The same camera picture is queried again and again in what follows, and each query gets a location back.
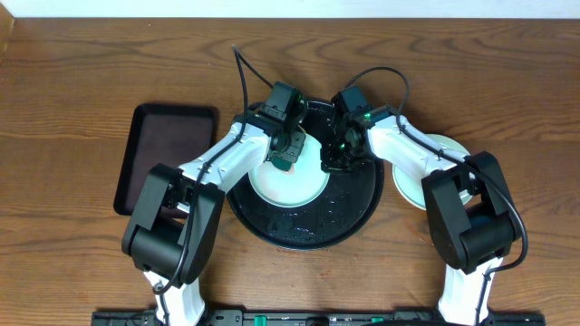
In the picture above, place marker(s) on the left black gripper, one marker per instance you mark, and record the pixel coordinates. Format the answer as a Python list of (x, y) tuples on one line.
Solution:
[(286, 151)]

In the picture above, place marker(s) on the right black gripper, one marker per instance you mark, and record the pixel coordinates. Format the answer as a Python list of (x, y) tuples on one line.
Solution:
[(328, 163)]

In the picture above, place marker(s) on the green scrubbing sponge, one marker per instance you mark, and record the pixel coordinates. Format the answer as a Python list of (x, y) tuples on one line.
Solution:
[(282, 164)]

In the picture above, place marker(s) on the light blue plate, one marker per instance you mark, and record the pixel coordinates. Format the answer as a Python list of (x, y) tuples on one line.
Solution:
[(298, 186), (409, 188)]

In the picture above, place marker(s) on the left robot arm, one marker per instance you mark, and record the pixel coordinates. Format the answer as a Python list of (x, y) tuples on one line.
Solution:
[(172, 228)]

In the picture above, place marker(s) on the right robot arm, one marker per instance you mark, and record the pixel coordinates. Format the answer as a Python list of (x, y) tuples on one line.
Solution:
[(472, 219)]

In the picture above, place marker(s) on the round black tray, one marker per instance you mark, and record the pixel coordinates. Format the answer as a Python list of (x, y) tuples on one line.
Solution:
[(346, 204)]

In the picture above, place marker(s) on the black rectangular tray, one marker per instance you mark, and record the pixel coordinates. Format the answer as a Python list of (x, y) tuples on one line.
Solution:
[(166, 133)]

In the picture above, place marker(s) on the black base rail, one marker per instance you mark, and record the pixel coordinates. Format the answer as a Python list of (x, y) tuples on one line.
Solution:
[(239, 318)]

